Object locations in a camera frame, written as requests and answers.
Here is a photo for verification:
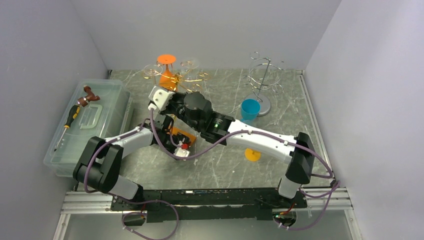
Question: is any gold wire glass rack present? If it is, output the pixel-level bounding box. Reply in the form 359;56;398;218
142;61;213;150

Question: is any orange plastic goblet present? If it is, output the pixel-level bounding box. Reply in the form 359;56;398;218
156;54;177;91

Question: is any clear wine glass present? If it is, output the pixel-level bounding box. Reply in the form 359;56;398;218
180;57;201;83

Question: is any clear pink tinted glass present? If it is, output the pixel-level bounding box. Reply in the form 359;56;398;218
142;63;164;86

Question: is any clear plastic storage box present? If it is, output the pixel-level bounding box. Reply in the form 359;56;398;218
43;79;134;178

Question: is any yellow plastic goblet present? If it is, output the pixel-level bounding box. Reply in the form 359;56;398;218
244;148;261;162

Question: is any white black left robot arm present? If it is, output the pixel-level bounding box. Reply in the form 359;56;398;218
72;115;176;210

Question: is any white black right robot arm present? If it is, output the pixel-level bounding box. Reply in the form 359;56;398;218
160;91;315;208

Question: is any blue plastic goblet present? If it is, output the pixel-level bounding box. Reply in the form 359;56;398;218
240;98;261;123

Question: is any brown bronze faucet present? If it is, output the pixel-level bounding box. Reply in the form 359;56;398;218
77;85;100;107

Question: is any black yellow screwdriver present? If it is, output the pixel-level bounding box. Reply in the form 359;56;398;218
53;104;81;152

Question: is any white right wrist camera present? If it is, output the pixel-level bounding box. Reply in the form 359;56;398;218
148;85;175;111

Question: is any chrome wire glass rack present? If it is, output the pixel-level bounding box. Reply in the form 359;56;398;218
242;51;285;117

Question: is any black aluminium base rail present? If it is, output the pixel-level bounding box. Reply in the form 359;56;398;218
61;187;353;226

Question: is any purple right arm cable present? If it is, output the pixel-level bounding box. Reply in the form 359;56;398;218
149;107;341;232

